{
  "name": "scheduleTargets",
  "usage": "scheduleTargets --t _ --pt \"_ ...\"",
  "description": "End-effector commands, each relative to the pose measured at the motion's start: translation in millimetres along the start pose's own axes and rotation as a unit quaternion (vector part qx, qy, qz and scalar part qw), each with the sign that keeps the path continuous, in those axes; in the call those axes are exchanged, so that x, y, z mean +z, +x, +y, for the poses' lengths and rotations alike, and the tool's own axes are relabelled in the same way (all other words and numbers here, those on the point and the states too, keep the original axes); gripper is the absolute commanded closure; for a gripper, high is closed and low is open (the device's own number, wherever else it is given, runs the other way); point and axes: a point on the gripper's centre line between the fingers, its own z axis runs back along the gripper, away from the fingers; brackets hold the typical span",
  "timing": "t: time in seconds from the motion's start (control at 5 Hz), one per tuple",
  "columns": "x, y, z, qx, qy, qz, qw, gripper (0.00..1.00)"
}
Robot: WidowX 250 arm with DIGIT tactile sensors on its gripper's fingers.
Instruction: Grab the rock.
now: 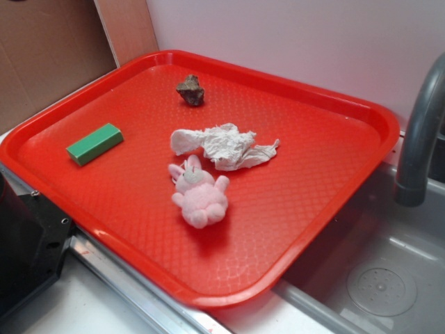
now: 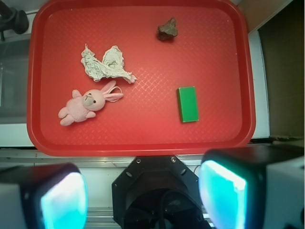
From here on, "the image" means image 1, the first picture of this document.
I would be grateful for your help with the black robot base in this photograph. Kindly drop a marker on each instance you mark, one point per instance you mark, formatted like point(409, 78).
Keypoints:
point(35, 234)

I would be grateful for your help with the brown rock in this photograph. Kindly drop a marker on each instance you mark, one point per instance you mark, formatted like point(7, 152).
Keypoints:
point(191, 91)

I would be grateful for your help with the red plastic tray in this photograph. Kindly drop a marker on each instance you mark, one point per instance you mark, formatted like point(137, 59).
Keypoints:
point(329, 144)

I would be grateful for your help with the crumpled white paper towel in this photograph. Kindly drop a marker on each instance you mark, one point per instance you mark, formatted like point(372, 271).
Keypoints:
point(225, 146)

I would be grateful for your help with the pink plush bunny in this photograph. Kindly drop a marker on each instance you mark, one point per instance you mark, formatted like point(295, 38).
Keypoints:
point(200, 197)

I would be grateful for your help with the green rectangular block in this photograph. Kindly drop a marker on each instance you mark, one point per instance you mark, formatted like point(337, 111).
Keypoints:
point(95, 144)

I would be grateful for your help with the grey toy sink basin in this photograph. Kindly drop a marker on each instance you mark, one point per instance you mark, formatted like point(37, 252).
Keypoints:
point(377, 267)

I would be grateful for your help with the grey toy faucet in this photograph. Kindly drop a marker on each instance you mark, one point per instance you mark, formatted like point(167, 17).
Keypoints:
point(422, 153)

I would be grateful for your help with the brown cardboard panel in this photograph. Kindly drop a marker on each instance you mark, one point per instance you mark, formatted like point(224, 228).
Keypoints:
point(50, 49)

